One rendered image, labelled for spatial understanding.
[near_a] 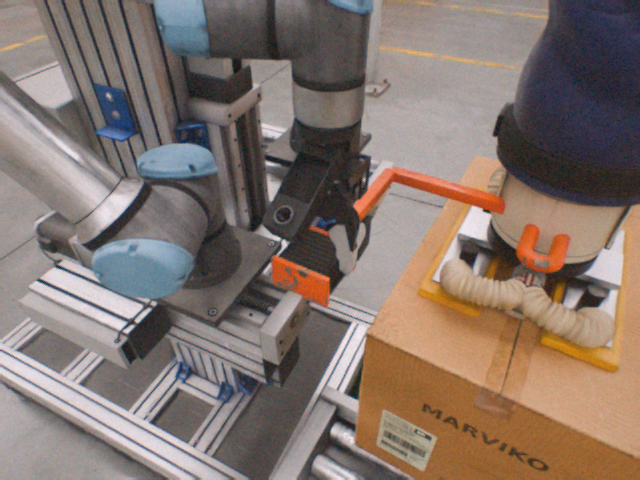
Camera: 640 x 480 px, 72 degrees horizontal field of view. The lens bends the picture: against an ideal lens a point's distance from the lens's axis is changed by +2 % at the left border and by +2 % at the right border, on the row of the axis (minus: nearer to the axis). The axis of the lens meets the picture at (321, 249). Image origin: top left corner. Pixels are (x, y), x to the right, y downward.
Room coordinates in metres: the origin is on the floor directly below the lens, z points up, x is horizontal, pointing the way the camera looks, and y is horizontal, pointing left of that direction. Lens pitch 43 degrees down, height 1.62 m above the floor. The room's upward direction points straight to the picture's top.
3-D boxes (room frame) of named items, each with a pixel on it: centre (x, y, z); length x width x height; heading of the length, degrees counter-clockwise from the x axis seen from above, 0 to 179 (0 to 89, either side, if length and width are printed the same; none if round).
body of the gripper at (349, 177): (0.45, -0.01, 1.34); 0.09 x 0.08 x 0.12; 150
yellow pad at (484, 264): (0.60, -0.28, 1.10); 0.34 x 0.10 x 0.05; 150
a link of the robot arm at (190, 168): (0.59, 0.23, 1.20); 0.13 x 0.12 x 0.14; 176
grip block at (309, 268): (0.42, 0.01, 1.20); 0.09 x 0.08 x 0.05; 60
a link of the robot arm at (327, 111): (0.45, 0.00, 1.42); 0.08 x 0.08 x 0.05
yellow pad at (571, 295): (0.50, -0.45, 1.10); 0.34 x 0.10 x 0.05; 150
